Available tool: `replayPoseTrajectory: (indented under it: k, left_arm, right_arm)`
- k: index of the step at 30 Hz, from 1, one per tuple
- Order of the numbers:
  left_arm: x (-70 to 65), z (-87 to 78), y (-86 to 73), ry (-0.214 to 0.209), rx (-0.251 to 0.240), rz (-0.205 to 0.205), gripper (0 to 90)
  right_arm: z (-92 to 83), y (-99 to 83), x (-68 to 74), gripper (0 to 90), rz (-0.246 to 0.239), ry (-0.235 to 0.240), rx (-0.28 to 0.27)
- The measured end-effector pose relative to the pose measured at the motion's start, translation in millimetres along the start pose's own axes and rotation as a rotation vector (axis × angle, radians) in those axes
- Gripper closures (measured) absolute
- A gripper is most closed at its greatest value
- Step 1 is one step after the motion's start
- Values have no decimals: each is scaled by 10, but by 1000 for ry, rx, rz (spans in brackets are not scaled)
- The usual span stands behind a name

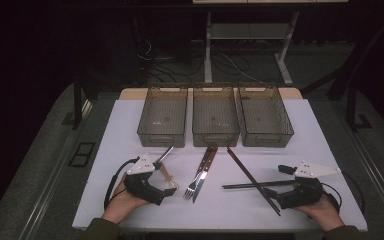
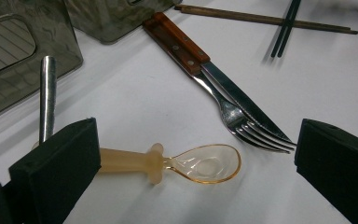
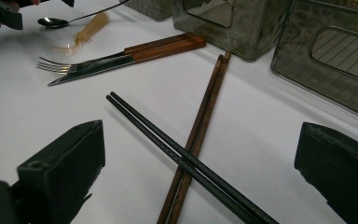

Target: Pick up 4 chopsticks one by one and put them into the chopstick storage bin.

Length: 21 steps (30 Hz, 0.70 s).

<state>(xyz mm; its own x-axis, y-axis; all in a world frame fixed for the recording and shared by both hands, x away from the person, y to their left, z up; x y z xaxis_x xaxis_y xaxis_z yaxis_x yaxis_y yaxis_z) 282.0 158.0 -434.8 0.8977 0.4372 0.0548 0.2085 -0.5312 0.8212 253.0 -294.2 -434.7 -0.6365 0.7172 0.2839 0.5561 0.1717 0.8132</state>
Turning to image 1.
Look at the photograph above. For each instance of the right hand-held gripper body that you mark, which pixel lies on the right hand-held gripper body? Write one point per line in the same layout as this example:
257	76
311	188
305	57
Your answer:
303	196

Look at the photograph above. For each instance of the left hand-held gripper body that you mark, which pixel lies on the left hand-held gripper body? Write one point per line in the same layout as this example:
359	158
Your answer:
143	191

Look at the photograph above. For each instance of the metal spoon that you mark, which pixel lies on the metal spoon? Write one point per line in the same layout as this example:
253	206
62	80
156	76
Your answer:
165	154

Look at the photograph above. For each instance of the smoky clear plastic bin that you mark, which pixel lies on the smoky clear plastic bin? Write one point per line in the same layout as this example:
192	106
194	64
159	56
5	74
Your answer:
263	116
215	115
163	116

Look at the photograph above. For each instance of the person's left hand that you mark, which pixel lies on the person's left hand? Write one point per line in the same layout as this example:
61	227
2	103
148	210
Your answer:
121	206

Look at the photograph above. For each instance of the person's right hand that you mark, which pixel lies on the person's right hand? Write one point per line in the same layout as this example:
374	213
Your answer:
325	215

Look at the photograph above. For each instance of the black metal stand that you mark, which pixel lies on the black metal stand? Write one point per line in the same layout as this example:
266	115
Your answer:
77	106
351	110

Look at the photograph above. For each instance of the white metal desk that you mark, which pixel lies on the white metal desk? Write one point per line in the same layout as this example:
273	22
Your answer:
207	50

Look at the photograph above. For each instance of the metal floor rail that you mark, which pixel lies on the metal floor rail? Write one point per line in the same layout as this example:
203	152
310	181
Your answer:
46	190
380	186

